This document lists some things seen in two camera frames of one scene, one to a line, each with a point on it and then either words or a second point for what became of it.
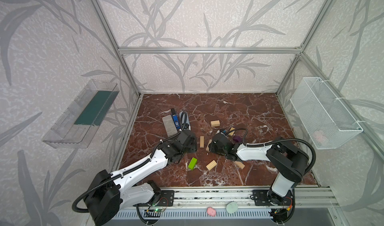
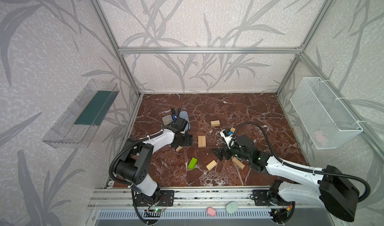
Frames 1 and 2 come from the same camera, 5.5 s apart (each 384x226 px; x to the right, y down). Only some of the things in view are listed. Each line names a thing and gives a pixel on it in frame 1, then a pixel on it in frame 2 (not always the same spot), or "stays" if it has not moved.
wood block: [207, 148] -> [203, 141]
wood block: [202, 141] stays
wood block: [211, 165] stays
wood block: [215, 123] stays
